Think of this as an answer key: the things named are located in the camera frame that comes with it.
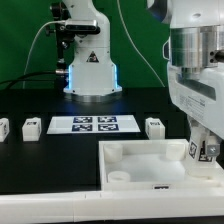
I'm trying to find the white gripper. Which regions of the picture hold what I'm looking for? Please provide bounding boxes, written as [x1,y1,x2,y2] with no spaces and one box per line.
[167,63,224,159]

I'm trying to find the white square tabletop tray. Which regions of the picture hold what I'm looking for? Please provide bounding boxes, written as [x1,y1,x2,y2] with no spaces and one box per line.
[99,139,224,191]

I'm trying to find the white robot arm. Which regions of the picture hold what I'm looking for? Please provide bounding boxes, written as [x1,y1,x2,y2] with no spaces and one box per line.
[63,0,224,159]

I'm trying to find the white marker sheet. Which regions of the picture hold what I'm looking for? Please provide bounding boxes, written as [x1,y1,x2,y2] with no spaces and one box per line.
[47,115,140,134]

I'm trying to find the white front fence wall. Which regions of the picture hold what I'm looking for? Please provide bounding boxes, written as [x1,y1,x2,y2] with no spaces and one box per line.
[0,188,224,224]

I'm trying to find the white cable right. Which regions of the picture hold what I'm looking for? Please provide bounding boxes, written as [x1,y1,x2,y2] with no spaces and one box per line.
[116,0,166,88]

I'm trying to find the white cable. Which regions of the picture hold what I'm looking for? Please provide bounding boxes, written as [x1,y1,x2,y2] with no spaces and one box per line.
[22,20,66,90]
[116,0,166,88]

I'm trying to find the black cables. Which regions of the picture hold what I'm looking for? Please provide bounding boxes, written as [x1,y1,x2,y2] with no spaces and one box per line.
[0,70,65,90]

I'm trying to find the black camera on stand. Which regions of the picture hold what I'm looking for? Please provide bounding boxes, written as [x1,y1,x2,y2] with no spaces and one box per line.
[46,2,100,76]

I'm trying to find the white cable left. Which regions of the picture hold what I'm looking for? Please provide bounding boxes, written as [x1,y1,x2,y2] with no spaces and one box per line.
[22,20,66,90]

